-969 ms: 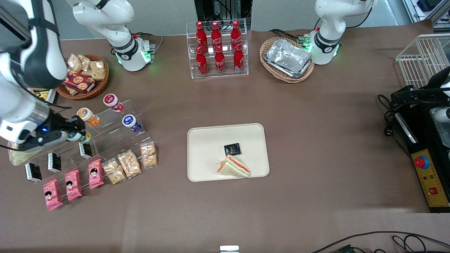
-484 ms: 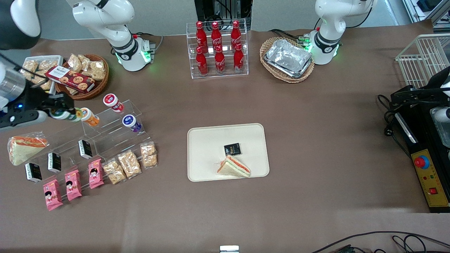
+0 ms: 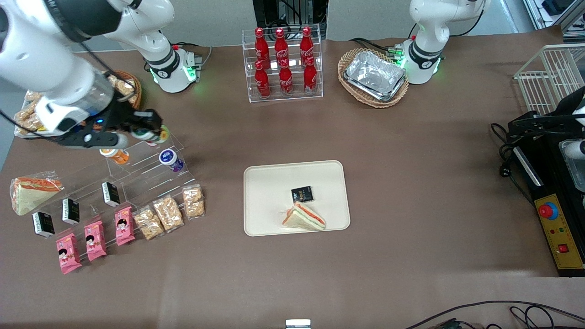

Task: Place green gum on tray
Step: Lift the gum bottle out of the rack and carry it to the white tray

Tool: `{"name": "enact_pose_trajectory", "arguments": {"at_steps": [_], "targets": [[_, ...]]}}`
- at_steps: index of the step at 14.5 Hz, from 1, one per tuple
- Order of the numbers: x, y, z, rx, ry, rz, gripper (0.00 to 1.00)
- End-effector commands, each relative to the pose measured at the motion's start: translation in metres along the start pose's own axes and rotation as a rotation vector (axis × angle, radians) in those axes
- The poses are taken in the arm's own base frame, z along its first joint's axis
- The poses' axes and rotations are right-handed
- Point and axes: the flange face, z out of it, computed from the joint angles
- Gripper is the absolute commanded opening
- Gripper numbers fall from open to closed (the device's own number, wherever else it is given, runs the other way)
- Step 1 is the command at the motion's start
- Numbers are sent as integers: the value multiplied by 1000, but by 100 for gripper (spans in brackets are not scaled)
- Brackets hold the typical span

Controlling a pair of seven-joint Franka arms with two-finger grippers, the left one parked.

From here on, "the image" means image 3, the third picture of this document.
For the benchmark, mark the black equipment cabinet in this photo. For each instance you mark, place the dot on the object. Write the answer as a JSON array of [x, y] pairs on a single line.
[[292, 11]]

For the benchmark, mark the green gum bottle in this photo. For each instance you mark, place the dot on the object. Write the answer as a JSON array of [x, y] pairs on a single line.
[[163, 134]]

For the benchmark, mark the orange gum bottle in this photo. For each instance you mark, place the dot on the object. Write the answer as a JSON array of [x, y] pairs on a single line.
[[116, 156]]

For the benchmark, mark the red emergency stop button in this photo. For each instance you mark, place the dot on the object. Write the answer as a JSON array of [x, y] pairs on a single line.
[[548, 210]]

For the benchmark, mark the clear plastic box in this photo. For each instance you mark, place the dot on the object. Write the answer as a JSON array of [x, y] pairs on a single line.
[[573, 169]]

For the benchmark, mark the plastic wrapped triangle sandwich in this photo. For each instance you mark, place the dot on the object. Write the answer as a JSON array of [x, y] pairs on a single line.
[[32, 194]]

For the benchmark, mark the red cola bottle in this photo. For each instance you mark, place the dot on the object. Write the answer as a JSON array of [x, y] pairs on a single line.
[[263, 82], [261, 45], [280, 45], [306, 45], [310, 76], [286, 78]]

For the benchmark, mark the metal frame shelf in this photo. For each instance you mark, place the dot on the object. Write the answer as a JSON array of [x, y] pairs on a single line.
[[555, 13]]

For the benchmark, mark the purple gum bottle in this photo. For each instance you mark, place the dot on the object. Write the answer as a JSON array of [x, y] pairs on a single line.
[[171, 160]]

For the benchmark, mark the cream plastic tray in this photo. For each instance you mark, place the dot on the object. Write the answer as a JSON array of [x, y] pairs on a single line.
[[269, 201]]

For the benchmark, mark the small silver metal bracket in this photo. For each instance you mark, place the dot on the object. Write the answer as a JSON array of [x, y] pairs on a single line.
[[298, 324]]

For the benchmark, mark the pink snack packet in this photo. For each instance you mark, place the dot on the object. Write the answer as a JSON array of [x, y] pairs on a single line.
[[124, 225], [95, 241], [68, 254]]

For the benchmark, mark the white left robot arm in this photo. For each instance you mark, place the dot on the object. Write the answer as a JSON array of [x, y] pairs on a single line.
[[429, 27]]

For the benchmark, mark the black foil snack packet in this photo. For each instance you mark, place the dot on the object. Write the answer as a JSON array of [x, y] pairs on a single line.
[[302, 194]]

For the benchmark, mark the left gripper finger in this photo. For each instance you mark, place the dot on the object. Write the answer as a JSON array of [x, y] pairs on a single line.
[[518, 131], [521, 119]]

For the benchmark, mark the aluminium foil tray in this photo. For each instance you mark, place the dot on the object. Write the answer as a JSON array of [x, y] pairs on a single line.
[[374, 73]]

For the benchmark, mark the small black box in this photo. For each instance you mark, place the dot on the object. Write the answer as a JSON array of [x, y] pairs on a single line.
[[110, 193], [44, 224], [71, 211]]

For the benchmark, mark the clear acrylic stepped stand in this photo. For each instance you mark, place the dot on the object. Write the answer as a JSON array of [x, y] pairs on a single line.
[[148, 177]]

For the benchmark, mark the red gum bottle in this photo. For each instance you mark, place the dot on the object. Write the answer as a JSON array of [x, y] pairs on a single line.
[[151, 143]]

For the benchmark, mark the clear bag nut crisps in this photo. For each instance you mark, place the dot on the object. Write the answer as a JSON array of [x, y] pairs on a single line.
[[25, 112], [193, 201], [168, 214], [148, 224], [33, 97], [28, 124], [124, 87]]

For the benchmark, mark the black and yellow control box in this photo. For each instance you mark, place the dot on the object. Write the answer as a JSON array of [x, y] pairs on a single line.
[[560, 237]]

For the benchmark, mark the light oval wicker basket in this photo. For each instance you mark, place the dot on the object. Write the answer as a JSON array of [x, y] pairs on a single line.
[[352, 93]]

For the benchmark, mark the wrapped sandwich on tray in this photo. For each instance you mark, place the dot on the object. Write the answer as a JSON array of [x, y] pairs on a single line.
[[304, 218]]

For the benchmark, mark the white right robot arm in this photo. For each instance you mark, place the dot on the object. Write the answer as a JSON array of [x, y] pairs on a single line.
[[36, 55]]

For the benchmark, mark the clear acrylic bottle rack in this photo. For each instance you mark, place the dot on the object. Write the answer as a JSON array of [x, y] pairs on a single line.
[[297, 98]]

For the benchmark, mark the brown round wicker basket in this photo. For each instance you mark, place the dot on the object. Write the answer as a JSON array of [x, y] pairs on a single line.
[[137, 91]]

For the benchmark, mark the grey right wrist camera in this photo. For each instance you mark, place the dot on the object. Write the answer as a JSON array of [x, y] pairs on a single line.
[[87, 140]]

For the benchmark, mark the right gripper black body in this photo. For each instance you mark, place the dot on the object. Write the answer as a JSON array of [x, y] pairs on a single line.
[[124, 117]]

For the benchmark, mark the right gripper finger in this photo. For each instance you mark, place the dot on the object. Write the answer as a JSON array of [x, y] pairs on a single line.
[[148, 119], [128, 134]]

